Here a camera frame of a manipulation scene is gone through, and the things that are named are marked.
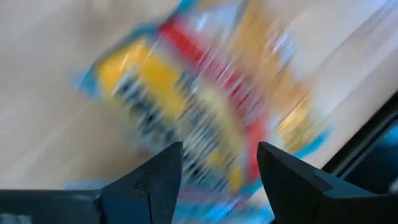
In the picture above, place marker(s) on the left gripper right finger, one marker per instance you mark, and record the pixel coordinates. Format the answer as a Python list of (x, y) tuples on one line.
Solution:
[(295, 193)]

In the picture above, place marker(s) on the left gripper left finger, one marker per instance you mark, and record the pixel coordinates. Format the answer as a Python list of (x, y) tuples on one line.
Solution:
[(146, 193)]

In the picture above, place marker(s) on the yellow noodle packet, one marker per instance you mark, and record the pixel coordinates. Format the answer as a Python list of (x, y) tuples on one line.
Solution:
[(199, 93)]

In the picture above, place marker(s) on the black aluminium table frame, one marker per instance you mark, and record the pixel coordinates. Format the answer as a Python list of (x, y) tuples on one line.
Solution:
[(357, 149)]

